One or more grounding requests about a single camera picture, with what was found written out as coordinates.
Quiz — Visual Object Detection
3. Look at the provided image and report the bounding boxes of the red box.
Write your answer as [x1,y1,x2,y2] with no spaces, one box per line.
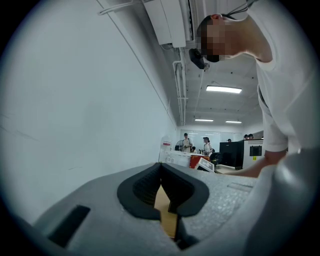
[188,154,210,170]

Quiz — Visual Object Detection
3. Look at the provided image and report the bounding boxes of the black head camera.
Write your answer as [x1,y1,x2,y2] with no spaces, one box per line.
[188,47,211,71]

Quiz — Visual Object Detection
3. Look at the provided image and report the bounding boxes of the white vented cabinet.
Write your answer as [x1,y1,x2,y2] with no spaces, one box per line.
[158,149,192,168]

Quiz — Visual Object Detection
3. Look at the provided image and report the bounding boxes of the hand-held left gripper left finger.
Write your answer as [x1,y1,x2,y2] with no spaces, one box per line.
[32,161,184,256]

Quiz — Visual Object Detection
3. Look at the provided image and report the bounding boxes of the black office chair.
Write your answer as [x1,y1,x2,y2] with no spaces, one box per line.
[209,152,224,166]

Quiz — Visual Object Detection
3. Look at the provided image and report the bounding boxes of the black cabinet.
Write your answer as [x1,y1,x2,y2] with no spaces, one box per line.
[219,139,245,171]

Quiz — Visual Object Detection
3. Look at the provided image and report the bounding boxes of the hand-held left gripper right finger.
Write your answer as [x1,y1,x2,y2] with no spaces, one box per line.
[159,162,259,251]

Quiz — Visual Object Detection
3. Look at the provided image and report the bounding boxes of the black head strap cable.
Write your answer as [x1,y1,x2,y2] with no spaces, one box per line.
[221,0,256,20]

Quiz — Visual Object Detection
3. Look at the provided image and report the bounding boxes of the person's white shirt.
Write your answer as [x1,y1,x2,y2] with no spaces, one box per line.
[246,0,320,154]

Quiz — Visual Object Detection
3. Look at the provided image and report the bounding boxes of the person's right forearm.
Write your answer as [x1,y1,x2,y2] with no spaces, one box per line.
[234,149,289,179]

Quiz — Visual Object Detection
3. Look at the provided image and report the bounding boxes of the white machine with black screen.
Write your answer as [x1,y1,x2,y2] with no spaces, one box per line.
[243,139,265,170]

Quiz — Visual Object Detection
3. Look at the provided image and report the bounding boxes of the white air conditioner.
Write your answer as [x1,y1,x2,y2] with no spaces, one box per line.
[142,0,196,49]

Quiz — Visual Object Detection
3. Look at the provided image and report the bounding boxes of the person's head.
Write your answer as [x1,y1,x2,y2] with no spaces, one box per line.
[196,12,274,64]

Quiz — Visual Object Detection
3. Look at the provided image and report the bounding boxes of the white box with black pattern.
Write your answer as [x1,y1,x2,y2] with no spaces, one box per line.
[196,157,216,174]

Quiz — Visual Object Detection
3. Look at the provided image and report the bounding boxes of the white ceiling pipes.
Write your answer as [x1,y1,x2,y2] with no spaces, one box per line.
[172,46,189,127]

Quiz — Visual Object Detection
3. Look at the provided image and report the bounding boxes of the large ceiling light panel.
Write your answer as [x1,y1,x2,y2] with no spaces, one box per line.
[205,85,243,95]

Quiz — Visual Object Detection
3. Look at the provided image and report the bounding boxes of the thin white wall conduit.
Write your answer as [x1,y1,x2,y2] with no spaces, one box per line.
[96,0,176,127]

